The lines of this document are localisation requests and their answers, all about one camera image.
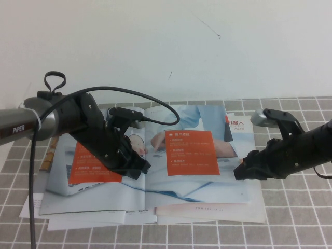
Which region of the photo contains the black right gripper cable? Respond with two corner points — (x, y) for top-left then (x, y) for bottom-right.
(312, 165), (332, 179)

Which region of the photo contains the white zip tie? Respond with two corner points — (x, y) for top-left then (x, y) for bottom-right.
(20, 103), (44, 131)

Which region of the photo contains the white side ledge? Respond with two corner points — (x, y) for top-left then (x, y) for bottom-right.
(0, 141), (15, 173)

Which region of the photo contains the grey checked tablecloth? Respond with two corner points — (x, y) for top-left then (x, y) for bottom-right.
(0, 96), (332, 249)

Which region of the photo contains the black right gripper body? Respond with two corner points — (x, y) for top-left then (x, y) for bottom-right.
(243, 133), (303, 180)

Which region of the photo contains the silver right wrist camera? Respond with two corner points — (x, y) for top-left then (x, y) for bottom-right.
(253, 108), (278, 128)

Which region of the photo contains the magazine with orange panels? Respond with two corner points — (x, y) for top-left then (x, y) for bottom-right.
(38, 104), (252, 216)

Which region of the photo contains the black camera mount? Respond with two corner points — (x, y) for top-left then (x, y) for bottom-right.
(263, 108), (303, 142)
(107, 106), (145, 136)

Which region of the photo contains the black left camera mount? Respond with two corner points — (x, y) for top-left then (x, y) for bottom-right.
(107, 106), (145, 136)

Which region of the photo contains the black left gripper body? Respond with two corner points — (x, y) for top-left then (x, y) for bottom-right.
(87, 120), (134, 176)

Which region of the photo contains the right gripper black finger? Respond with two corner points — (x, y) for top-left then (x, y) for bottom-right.
(243, 151), (257, 168)
(233, 165), (260, 181)

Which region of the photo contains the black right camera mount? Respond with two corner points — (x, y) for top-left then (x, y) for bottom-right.
(263, 108), (303, 142)

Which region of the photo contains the black looped cable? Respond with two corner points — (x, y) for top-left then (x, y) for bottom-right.
(44, 72), (66, 95)

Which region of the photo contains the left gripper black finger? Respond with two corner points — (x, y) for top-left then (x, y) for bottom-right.
(126, 139), (151, 174)
(118, 165), (142, 180)

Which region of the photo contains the black left camera cable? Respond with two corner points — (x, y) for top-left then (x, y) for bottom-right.
(29, 86), (181, 249)

